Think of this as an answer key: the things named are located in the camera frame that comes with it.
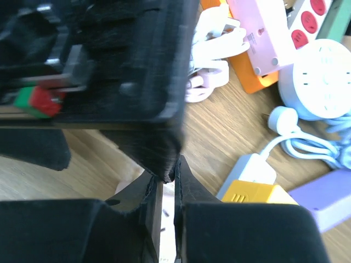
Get red and cream power strip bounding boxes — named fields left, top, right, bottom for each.
left=287, top=0, right=332, bottom=49

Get grey-blue bundled cable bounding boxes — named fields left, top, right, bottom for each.
left=259, top=106, right=351, bottom=170

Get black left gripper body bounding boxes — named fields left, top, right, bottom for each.
left=1, top=1, right=199, bottom=129

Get white cube socket adapter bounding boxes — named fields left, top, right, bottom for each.
left=112, top=173, right=176, bottom=262

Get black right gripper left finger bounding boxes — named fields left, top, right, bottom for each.
left=1, top=173, right=163, bottom=262

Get pink power strip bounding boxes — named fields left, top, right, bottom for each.
left=227, top=0, right=296, bottom=76

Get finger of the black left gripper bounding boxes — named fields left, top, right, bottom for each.
left=100, top=128, right=184, bottom=183
left=1, top=129, right=71, bottom=171

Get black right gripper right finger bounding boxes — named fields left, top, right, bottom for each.
left=174, top=156, right=330, bottom=263

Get green power strip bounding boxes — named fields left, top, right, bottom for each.
left=316, top=0, right=350, bottom=43

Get yellow cube socket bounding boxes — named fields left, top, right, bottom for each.
left=219, top=180, right=298, bottom=205

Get orange power strip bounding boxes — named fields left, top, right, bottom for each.
left=200, top=1, right=278, bottom=94

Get light blue round socket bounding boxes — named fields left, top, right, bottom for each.
left=278, top=39, right=350, bottom=121

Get pink bundled cable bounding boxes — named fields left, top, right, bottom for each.
left=184, top=60, right=230, bottom=104

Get light blue power strip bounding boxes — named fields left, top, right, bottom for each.
left=216, top=153, right=276, bottom=199

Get purple power strip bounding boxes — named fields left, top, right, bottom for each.
left=288, top=169, right=350, bottom=233

